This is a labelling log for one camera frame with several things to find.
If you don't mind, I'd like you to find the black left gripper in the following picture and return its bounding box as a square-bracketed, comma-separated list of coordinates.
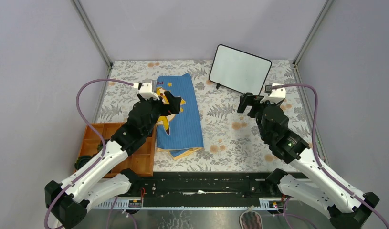
[137, 92, 181, 136]

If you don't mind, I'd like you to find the black framed whiteboard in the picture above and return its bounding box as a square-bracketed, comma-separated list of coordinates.
[209, 44, 273, 95]

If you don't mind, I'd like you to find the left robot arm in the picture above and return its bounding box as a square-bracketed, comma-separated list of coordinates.
[44, 91, 182, 229]

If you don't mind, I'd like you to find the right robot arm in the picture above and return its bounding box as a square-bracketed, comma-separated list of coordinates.
[237, 93, 379, 229]

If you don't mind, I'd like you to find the blue cartoon cloth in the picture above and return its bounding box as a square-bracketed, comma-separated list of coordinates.
[156, 73, 204, 160]

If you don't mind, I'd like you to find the floral tablecloth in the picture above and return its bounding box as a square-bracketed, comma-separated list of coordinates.
[96, 60, 323, 173]

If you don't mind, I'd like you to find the orange wooden compartment tray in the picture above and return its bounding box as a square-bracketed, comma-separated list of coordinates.
[75, 122, 157, 178]

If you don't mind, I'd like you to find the black roll in tray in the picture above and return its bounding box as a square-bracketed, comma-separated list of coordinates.
[74, 155, 92, 171]

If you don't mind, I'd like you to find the striped object at bottom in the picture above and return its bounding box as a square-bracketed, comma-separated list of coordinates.
[239, 206, 263, 229]

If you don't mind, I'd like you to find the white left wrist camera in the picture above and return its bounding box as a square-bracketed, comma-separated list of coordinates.
[138, 79, 159, 100]

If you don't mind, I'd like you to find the black mounting rail base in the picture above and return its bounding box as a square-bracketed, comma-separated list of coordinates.
[86, 172, 309, 211]

